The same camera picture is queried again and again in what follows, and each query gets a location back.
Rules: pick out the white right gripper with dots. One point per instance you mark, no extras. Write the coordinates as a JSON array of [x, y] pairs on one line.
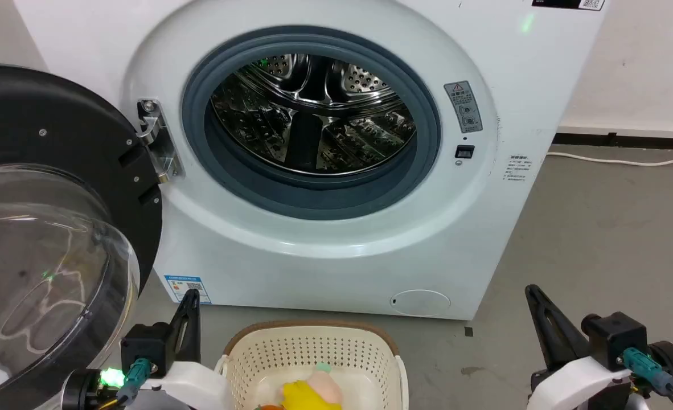
[[581, 384]]

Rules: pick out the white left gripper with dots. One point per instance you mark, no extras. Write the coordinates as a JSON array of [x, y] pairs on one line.
[[191, 384]]

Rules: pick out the white front-load washing machine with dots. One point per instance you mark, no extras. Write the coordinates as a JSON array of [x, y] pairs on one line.
[[314, 273]]

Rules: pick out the blue energy label sticker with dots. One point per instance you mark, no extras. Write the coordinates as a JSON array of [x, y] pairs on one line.
[[178, 286]]

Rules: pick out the cream perforated laundry basket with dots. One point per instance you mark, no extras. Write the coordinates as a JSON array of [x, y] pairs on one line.
[[314, 347]]

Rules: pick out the yellow plush toy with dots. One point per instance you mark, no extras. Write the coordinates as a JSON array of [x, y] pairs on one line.
[[302, 396]]

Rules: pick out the oval white filter cover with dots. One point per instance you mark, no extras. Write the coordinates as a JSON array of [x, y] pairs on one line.
[[421, 303]]

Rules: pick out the small printed text label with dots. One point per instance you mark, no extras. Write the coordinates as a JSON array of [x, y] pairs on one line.
[[517, 168]]

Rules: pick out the grey rubber door gasket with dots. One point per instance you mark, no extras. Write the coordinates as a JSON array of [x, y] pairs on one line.
[[314, 199]]

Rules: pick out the chrome door hinge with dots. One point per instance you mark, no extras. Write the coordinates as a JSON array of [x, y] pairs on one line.
[[157, 136]]

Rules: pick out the black door latch socket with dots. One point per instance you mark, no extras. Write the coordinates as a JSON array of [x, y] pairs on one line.
[[464, 152]]

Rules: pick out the grey warning sticker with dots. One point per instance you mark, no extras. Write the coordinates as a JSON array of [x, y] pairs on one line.
[[463, 108]]

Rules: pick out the black-rimmed glass washer door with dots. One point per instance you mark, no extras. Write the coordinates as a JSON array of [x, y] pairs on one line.
[[57, 114]]

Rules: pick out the stainless steel washer drum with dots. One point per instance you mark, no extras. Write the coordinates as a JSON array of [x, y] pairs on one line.
[[314, 114]]

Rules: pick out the black label with QR code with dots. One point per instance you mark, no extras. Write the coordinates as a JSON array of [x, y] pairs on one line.
[[564, 3]]

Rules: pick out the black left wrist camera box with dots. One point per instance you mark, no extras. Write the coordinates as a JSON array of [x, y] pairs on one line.
[[146, 344]]

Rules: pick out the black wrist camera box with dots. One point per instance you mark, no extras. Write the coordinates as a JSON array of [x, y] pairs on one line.
[[612, 336], [146, 344]]

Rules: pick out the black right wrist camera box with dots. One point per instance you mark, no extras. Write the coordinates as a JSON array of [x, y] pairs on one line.
[[612, 336]]

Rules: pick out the black wall baseboard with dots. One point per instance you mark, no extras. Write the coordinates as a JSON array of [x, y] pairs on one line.
[[627, 140]]

